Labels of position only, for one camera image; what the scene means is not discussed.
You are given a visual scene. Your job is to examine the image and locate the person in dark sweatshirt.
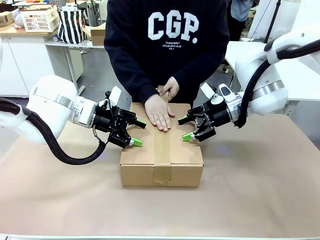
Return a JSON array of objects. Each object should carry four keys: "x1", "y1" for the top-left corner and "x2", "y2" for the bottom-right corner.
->
[{"x1": 103, "y1": 0, "x2": 230, "y2": 108}]

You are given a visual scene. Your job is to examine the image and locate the black arm cable sleeve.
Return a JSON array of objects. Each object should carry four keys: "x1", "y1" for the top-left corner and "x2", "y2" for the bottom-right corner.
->
[
  {"x1": 0, "y1": 96, "x2": 108, "y2": 166},
  {"x1": 234, "y1": 38, "x2": 320, "y2": 130}
]

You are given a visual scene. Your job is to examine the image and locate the person's left hand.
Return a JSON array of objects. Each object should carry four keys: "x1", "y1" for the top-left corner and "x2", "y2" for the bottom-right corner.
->
[{"x1": 159, "y1": 76, "x2": 181, "y2": 103}]

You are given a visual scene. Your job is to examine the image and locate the black tripod pole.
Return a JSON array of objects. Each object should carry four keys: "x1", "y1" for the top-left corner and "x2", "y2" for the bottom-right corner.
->
[{"x1": 263, "y1": 0, "x2": 283, "y2": 44}]

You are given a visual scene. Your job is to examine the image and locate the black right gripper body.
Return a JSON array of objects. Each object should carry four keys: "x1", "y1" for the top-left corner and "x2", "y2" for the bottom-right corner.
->
[{"x1": 202, "y1": 100, "x2": 236, "y2": 129}]

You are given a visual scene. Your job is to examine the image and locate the black left arm cable sleeve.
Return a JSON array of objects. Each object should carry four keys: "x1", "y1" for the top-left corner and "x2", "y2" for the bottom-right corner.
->
[{"x1": 0, "y1": 96, "x2": 108, "y2": 166}]

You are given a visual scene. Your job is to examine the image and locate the bystander in blue shirt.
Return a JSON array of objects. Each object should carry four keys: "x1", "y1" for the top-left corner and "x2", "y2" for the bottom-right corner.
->
[{"x1": 230, "y1": 0, "x2": 254, "y2": 23}]

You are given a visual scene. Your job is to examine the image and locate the brown cardboard shipping box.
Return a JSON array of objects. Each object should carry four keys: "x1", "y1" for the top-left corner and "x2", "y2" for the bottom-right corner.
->
[{"x1": 119, "y1": 101, "x2": 205, "y2": 188}]

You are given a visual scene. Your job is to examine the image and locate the small brown carton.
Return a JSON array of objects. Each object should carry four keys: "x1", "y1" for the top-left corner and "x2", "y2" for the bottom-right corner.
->
[{"x1": 0, "y1": 10, "x2": 14, "y2": 27}]

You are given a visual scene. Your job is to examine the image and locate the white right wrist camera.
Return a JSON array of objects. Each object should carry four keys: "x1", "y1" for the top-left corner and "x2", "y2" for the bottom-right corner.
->
[{"x1": 200, "y1": 82, "x2": 218, "y2": 100}]

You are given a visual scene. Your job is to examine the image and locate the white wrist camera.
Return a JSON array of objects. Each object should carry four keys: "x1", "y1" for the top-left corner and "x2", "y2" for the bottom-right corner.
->
[
  {"x1": 104, "y1": 85, "x2": 123, "y2": 109},
  {"x1": 200, "y1": 82, "x2": 218, "y2": 100}
]

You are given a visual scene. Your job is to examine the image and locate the white plastic crate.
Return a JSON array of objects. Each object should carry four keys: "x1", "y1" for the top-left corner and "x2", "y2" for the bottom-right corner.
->
[{"x1": 19, "y1": 4, "x2": 61, "y2": 33}]

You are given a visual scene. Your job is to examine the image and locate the brown packing tape strip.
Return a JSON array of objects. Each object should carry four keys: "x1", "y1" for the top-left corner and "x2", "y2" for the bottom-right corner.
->
[{"x1": 152, "y1": 101, "x2": 174, "y2": 186}]

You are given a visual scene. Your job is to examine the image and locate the person's right forearm dark sleeve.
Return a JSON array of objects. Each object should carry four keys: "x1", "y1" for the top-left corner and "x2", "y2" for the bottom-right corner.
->
[{"x1": 103, "y1": 29, "x2": 159, "y2": 104}]

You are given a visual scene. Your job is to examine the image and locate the black right arm cable sleeve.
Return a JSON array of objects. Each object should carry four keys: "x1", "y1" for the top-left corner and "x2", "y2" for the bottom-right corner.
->
[{"x1": 234, "y1": 38, "x2": 320, "y2": 130}]

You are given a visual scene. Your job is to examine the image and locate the white cabinet with wooden top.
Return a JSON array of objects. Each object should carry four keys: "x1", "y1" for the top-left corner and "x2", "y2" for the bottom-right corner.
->
[{"x1": 0, "y1": 24, "x2": 84, "y2": 99}]

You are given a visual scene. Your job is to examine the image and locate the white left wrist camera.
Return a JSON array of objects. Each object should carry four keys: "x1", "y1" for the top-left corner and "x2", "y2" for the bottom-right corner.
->
[{"x1": 104, "y1": 85, "x2": 123, "y2": 109}]

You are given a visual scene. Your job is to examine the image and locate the person's right hand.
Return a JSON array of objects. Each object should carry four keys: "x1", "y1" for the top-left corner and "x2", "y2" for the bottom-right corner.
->
[{"x1": 144, "y1": 94, "x2": 177, "y2": 133}]

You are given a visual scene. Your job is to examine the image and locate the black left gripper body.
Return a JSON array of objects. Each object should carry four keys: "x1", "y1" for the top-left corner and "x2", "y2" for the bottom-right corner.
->
[{"x1": 93, "y1": 99, "x2": 124, "y2": 138}]

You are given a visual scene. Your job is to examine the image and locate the black white striped bag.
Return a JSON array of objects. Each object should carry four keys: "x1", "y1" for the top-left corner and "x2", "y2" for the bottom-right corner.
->
[{"x1": 57, "y1": 6, "x2": 87, "y2": 45}]

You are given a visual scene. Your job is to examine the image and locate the person's left forearm dark sleeve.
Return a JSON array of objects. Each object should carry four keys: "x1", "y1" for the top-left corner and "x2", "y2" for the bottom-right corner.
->
[{"x1": 173, "y1": 32, "x2": 230, "y2": 102}]

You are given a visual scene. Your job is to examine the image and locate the small open cardboard box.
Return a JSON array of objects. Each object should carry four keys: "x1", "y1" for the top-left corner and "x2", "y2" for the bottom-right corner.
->
[{"x1": 82, "y1": 24, "x2": 107, "y2": 47}]

